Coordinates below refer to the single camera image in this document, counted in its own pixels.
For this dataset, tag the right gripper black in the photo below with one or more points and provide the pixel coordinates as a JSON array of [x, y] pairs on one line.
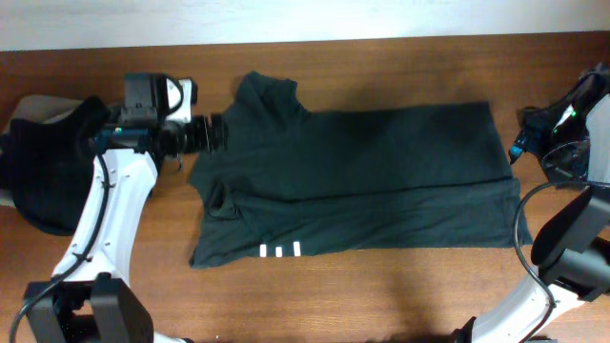
[[532, 131]]

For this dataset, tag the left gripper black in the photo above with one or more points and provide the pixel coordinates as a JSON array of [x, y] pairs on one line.
[[217, 131]]

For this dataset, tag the dark green Nike t-shirt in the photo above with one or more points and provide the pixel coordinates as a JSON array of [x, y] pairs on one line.
[[293, 182]]

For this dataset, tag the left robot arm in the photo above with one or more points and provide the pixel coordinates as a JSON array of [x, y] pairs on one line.
[[89, 296]]

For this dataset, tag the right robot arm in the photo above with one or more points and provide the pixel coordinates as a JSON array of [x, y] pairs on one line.
[[569, 262]]

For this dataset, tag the dark unfolded clothes pile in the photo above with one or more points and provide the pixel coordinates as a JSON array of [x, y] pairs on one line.
[[570, 141]]

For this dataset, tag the black folded shirt on pile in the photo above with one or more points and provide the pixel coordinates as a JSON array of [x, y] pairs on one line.
[[48, 168]]

